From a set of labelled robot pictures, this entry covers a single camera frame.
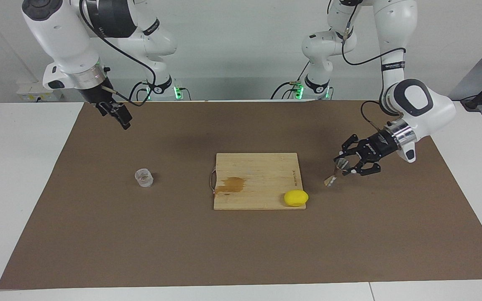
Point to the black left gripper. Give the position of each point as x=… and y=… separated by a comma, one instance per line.
x=375, y=146

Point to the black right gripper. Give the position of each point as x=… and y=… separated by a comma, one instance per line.
x=98, y=95

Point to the steel cocktail jigger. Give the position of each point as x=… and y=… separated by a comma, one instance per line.
x=329, y=180

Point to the small clear glass cup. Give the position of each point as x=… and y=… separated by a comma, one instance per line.
x=144, y=179

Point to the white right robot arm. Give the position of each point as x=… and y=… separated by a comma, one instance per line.
x=65, y=37

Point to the yellow lemon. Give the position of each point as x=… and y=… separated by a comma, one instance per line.
x=295, y=198

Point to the wooden cutting board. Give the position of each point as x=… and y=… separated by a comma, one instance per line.
x=257, y=196

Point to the brown table mat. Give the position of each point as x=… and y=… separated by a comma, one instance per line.
x=140, y=242

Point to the white wall socket box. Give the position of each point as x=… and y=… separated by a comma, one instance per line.
x=32, y=90

